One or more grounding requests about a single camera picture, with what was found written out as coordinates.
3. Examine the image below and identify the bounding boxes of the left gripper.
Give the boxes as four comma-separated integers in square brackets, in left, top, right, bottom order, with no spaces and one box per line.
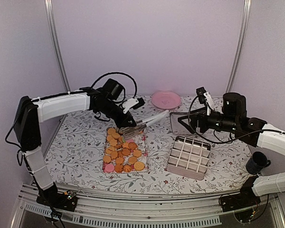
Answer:
[98,100,137,129]

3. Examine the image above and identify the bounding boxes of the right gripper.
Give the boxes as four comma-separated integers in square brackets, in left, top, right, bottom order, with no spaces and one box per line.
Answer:
[178,106,238,134]

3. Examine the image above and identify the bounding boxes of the metal tongs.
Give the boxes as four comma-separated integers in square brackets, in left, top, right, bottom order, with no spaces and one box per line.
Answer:
[117,110,170,140]

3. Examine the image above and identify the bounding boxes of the compartment tin box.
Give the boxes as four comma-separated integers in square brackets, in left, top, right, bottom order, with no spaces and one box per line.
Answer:
[166,136,211,181]

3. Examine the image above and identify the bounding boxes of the floral cookie tray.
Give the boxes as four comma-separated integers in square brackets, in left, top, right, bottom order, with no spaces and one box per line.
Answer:
[102,127,149,174]

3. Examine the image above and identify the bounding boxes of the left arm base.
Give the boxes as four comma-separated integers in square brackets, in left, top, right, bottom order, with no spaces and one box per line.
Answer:
[36,191,78,212]

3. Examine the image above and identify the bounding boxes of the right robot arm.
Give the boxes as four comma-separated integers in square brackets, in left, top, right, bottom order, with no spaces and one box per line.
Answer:
[178,88,285,207]

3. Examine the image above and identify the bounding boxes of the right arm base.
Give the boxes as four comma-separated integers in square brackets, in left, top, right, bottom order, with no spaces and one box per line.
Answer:
[218,183,261,212]

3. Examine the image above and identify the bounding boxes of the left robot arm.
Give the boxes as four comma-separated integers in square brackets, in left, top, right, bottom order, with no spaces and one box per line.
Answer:
[5,78,144,206]

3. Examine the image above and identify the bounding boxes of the metal tin lid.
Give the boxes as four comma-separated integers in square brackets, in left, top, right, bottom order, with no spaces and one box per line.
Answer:
[170,111,198,135]

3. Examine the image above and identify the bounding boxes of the pink plate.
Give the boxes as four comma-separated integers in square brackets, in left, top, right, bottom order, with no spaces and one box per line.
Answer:
[151,91,181,110]

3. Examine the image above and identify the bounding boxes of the round cream sandwich cookie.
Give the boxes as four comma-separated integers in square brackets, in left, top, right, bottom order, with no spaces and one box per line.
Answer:
[133,161,145,171]

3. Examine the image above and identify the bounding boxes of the swirl butter cookie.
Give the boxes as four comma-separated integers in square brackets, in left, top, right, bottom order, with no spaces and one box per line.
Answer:
[123,165,132,172]

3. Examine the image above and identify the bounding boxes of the pink round cookie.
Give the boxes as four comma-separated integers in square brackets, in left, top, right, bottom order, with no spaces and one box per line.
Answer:
[104,164,114,173]

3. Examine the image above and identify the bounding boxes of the floral tablecloth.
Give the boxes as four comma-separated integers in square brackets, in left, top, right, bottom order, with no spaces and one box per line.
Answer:
[41,95,255,195]

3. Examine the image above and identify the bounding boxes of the dark blue cup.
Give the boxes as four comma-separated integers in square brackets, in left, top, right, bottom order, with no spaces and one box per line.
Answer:
[246,152,271,175]

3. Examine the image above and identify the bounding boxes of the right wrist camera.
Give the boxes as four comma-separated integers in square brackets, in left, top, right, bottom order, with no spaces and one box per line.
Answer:
[196,87,214,110]

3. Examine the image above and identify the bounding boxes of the front aluminium rail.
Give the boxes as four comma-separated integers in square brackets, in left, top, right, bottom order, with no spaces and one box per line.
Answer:
[9,184,285,228]

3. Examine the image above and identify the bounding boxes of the right aluminium post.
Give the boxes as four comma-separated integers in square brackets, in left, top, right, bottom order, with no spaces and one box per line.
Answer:
[225,0,252,93]

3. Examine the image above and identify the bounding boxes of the aluminium post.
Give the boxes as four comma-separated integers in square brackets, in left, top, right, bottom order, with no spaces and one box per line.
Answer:
[44,0,71,91]
[225,0,252,93]

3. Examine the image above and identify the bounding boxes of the left aluminium post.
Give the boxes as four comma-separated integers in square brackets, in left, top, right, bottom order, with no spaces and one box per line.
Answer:
[44,0,71,91]

